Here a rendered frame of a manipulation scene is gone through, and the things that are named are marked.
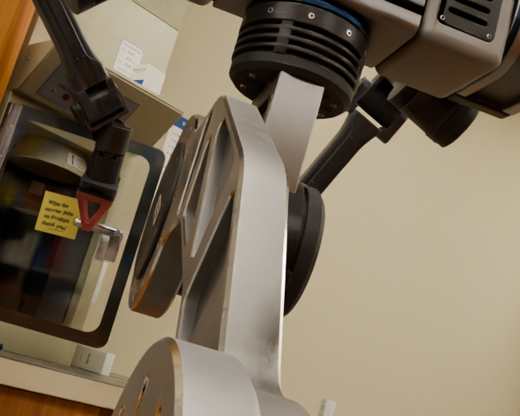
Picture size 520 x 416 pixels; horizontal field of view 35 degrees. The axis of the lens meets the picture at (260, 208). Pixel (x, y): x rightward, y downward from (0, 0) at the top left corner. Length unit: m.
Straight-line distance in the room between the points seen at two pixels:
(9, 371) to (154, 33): 0.85
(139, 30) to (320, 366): 1.53
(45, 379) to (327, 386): 1.74
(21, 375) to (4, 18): 0.66
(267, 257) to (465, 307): 3.26
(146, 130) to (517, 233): 2.56
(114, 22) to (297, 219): 1.10
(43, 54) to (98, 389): 0.62
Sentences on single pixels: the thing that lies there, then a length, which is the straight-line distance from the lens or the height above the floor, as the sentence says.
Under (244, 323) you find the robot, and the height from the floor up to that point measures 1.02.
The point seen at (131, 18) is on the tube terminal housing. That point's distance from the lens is 1.82.
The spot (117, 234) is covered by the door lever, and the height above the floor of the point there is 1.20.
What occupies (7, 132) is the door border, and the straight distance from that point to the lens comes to 1.62.
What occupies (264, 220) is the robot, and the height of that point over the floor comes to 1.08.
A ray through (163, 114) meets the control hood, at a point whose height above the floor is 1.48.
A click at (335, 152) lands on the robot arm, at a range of 1.49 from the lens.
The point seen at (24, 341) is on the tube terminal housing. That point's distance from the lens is 1.69.
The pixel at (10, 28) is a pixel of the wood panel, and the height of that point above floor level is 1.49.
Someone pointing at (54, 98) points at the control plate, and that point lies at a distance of 1.65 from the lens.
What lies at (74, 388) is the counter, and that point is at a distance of 1.41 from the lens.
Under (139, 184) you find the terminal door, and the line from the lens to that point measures 1.60.
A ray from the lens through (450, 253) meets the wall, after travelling 3.52.
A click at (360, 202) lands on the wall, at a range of 3.02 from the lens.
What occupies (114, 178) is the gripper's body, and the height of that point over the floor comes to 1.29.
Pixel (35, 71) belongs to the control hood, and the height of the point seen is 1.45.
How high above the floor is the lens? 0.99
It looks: 12 degrees up
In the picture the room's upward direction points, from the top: 16 degrees clockwise
